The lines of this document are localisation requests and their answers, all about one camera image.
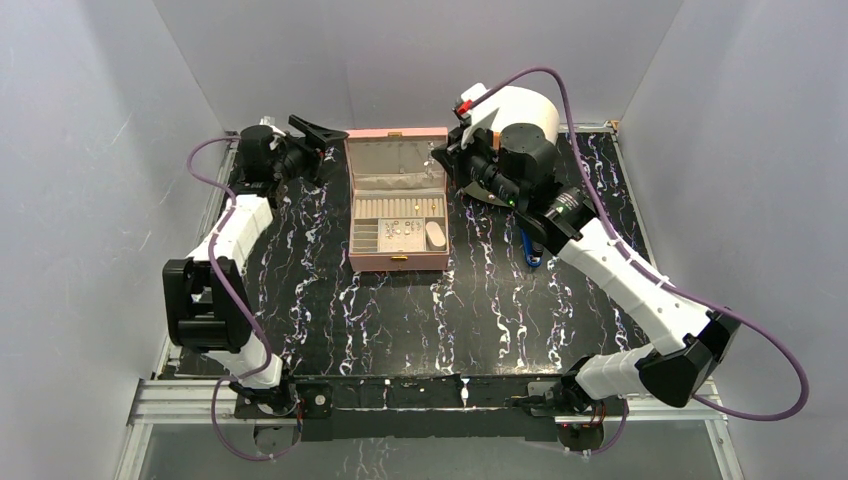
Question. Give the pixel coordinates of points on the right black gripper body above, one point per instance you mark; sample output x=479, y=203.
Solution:
x=474, y=160

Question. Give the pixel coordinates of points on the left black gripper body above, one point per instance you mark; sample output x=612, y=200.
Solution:
x=296, y=160

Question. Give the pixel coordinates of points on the pink jewelry box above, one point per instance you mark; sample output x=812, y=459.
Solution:
x=396, y=188

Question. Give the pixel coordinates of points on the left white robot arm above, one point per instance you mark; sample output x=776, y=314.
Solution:
x=207, y=306

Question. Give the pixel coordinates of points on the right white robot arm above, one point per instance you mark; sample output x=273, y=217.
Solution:
x=687, y=341

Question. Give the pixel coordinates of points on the round three-drawer organizer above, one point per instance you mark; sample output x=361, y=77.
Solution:
x=521, y=106

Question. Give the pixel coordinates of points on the blue stapler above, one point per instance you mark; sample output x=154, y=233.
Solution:
x=533, y=252

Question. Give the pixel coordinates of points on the white oval pad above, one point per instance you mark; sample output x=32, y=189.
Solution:
x=435, y=236

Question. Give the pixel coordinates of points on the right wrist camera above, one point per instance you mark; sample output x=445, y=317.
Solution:
x=476, y=116

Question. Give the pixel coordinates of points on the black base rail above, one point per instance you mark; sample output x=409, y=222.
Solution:
x=449, y=406

